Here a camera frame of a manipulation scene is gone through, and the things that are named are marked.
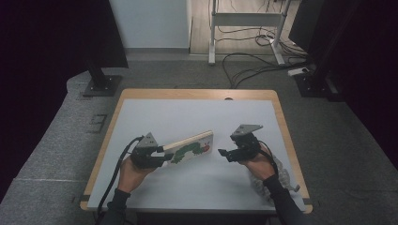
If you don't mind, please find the black stand with base plate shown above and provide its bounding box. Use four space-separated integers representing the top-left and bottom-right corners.
82 57 124 98
293 0 360 98

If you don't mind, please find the white caterpillar picture book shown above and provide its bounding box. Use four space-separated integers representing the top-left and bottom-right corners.
162 129 215 166

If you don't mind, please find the grey floor outlet box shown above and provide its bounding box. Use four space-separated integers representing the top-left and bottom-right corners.
87 113 109 134

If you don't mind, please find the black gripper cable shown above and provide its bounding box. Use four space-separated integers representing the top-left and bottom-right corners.
95 135 145 225
257 140 280 176

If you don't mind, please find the white desk frame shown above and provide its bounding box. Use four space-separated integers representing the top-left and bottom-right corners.
208 0 292 66

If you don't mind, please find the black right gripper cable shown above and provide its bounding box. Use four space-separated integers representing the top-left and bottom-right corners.
257 140 280 176

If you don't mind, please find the white power strip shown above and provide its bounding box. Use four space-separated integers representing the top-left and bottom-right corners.
287 67 310 77

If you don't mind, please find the wooden table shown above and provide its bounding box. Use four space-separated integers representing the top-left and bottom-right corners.
79 88 314 215

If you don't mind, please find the black curtain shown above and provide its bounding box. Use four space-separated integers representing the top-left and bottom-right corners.
0 0 130 204
289 0 398 173

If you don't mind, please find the bundle of black floor cables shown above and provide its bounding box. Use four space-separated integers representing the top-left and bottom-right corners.
215 0 314 89

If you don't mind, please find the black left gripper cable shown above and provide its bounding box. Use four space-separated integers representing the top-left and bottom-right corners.
95 135 145 225

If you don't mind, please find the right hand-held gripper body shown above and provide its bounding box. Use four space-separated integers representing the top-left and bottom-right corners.
230 124 264 163

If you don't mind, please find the person's right hand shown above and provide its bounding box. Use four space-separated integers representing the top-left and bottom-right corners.
242 148 276 182

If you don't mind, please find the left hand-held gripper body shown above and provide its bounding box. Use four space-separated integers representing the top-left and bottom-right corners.
130 132 163 170

